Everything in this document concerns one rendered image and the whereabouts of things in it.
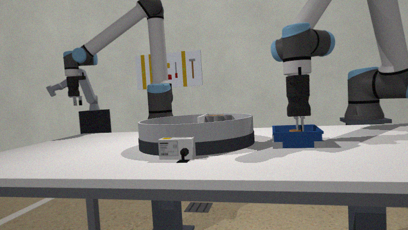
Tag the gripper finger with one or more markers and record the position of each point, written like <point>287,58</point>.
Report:
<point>301,123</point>
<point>294,123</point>

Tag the bronze bushing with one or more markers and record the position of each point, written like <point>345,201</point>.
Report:
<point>295,129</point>
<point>217,117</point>

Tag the grey turntable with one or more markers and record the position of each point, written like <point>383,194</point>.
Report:
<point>217,134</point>

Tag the blue crate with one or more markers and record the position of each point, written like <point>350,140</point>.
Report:
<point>296,139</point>

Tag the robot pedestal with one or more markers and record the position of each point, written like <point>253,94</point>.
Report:
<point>167,217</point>

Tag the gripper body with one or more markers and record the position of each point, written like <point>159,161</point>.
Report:
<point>298,96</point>
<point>76,86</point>

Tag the dark floor grate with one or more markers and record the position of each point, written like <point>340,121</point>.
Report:
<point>197,207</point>

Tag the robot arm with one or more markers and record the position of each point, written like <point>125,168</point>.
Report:
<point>157,57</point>
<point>382,89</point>

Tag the white control box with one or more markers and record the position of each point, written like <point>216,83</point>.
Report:
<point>172,147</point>

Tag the jointed stand on black box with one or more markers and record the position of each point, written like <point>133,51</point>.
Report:
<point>94,121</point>

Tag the white wall board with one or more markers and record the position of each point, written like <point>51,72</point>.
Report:
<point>185,70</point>

